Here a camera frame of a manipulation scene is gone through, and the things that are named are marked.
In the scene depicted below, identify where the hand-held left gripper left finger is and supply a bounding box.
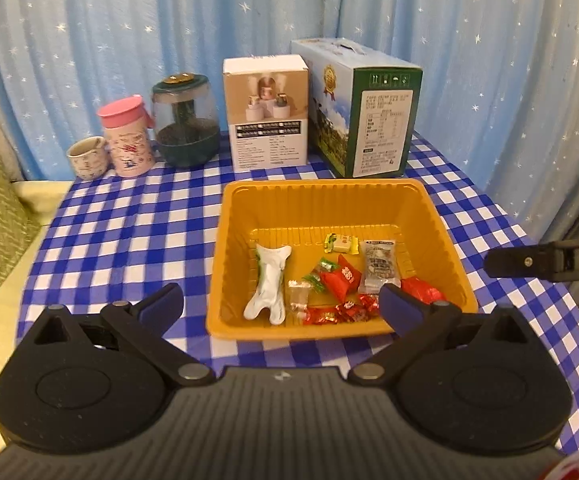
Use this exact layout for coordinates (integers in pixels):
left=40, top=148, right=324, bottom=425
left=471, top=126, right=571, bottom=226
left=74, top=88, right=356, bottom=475
left=22, top=282, right=218, bottom=388

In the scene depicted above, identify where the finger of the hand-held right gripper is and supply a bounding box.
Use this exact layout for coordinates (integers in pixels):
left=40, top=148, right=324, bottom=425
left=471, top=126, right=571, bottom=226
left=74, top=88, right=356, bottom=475
left=483, top=242, right=563, bottom=281

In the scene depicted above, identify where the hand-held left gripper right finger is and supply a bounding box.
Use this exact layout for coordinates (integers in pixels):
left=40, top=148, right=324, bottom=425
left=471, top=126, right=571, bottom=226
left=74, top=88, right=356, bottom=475
left=347, top=282, right=545, bottom=388

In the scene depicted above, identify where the red snack packet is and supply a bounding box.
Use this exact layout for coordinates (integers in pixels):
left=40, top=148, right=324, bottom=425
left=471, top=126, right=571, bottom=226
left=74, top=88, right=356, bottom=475
left=318, top=254, right=363, bottom=300
left=399, top=276, right=447, bottom=306

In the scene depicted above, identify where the clear dark-printed snack packet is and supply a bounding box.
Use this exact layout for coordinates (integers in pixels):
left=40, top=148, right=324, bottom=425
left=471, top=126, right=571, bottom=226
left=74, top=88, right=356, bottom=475
left=358, top=240, right=401, bottom=295

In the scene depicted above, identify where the yellow candy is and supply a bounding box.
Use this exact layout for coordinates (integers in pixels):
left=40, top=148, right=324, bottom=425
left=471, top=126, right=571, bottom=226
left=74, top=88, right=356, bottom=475
left=323, top=233, right=359, bottom=254

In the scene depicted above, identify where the green candy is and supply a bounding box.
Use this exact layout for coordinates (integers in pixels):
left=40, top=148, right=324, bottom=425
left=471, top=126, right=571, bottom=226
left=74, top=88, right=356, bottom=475
left=302, top=257, right=337, bottom=293

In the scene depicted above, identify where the clear brown cookie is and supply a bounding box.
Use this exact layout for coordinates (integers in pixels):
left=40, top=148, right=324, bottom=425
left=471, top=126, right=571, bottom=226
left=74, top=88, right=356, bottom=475
left=287, top=280, right=311, bottom=313

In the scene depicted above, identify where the silver bone-shaped packet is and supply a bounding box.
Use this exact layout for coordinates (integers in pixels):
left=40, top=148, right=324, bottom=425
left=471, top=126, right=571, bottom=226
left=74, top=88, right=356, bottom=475
left=242, top=243, right=293, bottom=324

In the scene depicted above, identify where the orange plastic tray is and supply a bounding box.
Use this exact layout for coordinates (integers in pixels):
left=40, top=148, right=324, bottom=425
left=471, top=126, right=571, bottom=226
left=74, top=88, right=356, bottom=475
left=206, top=178, right=479, bottom=341

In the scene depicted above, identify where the blue white checked tablecloth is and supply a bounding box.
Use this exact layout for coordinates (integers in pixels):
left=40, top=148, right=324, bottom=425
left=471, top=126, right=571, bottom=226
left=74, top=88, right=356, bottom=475
left=17, top=132, right=579, bottom=453

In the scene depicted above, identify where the small patterned mug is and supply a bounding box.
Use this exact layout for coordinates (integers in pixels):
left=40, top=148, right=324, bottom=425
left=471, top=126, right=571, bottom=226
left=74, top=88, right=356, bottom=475
left=66, top=136, right=110, bottom=180

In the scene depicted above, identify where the pink cartoon cup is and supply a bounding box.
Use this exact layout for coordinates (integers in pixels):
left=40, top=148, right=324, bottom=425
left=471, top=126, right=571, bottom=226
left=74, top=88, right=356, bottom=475
left=96, top=95, right=156, bottom=177

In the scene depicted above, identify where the blue star curtain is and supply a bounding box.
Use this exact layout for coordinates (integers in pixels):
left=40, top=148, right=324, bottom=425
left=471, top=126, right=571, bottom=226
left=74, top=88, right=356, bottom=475
left=0, top=0, right=579, bottom=241

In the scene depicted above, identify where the dark green clear jar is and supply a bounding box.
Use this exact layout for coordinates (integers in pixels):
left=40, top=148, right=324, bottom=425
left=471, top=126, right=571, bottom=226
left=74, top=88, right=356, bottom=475
left=150, top=73, right=220, bottom=168

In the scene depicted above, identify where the green cardboard box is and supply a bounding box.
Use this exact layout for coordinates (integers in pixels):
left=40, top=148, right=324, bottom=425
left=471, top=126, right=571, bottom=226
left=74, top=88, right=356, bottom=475
left=290, top=37, right=423, bottom=179

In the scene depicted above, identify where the red white printed clothing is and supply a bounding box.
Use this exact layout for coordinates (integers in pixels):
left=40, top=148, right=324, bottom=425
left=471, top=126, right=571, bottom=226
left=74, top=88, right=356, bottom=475
left=539, top=442, right=579, bottom=480

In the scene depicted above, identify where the white cardboard box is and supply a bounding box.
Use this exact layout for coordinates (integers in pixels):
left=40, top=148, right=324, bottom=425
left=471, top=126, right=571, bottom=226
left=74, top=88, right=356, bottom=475
left=222, top=55, right=310, bottom=172

